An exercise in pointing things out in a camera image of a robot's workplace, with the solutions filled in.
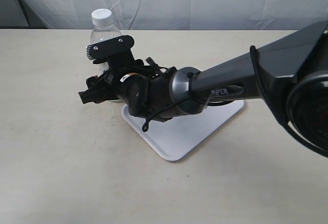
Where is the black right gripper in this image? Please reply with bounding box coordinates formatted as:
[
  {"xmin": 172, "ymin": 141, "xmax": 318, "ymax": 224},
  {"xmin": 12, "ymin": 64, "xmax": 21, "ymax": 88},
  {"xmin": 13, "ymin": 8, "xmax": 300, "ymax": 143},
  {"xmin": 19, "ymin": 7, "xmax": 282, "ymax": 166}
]
[{"xmin": 78, "ymin": 57, "xmax": 169, "ymax": 106}]

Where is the clear lime drink bottle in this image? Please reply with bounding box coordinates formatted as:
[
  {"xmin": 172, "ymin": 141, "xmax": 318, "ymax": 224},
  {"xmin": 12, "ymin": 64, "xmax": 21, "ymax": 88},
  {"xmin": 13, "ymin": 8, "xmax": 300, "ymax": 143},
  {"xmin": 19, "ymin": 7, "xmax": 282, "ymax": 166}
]
[{"xmin": 88, "ymin": 8, "xmax": 122, "ymax": 104}]

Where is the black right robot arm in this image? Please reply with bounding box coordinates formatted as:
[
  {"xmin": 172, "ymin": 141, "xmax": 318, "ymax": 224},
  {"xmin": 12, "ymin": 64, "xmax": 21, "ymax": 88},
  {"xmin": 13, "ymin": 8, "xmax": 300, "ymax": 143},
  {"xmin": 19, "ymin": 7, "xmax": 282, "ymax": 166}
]
[{"xmin": 79, "ymin": 21, "xmax": 327, "ymax": 157}]

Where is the white plastic tray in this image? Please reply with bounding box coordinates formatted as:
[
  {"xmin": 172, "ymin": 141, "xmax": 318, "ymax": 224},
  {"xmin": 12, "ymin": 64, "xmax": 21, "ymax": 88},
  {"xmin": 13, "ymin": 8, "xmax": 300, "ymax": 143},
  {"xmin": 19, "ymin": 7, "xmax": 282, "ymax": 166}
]
[{"xmin": 121, "ymin": 100, "xmax": 245, "ymax": 162}]

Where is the white backdrop cloth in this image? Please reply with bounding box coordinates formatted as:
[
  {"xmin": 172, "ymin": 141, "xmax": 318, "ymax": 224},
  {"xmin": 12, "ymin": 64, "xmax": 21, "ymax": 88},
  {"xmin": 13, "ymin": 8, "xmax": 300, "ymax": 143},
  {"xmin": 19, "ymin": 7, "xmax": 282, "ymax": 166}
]
[{"xmin": 1, "ymin": 0, "xmax": 327, "ymax": 30}]

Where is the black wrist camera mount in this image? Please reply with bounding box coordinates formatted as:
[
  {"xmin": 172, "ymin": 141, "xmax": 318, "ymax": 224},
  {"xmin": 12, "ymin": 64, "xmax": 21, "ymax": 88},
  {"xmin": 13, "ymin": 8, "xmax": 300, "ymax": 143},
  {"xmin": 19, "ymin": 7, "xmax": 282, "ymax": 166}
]
[{"xmin": 86, "ymin": 35, "xmax": 135, "ymax": 64}]

